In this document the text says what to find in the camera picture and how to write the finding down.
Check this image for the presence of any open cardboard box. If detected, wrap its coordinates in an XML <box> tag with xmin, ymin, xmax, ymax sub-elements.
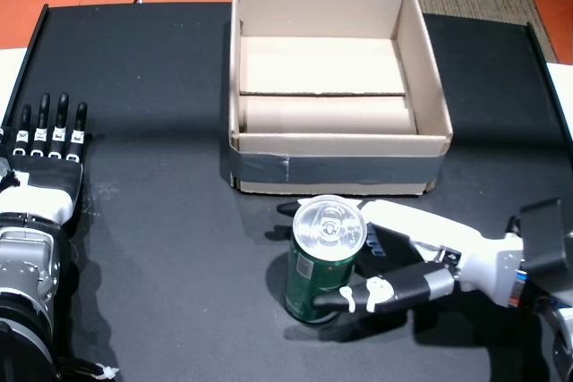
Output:
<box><xmin>227</xmin><ymin>0</ymin><xmax>454</xmax><ymax>198</ymax></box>

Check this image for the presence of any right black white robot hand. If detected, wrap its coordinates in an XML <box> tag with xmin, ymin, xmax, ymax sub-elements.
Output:
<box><xmin>263</xmin><ymin>196</ymin><xmax>526</xmax><ymax>316</ymax></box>

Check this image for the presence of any black table edge rail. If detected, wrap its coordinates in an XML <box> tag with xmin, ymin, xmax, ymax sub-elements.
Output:
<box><xmin>0</xmin><ymin>3</ymin><xmax>50</xmax><ymax>129</ymax></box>
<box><xmin>525</xmin><ymin>21</ymin><xmax>573</xmax><ymax>144</ymax></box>

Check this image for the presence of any green soda can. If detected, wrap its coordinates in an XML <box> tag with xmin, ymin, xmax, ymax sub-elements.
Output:
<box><xmin>284</xmin><ymin>194</ymin><xmax>370</xmax><ymax>325</ymax></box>

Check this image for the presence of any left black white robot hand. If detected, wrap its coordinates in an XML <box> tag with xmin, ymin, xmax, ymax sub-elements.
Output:
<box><xmin>0</xmin><ymin>92</ymin><xmax>92</xmax><ymax>236</ymax></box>

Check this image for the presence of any white cable tie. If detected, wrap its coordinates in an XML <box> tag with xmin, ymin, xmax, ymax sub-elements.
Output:
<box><xmin>90</xmin><ymin>362</ymin><xmax>121</xmax><ymax>382</ymax></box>

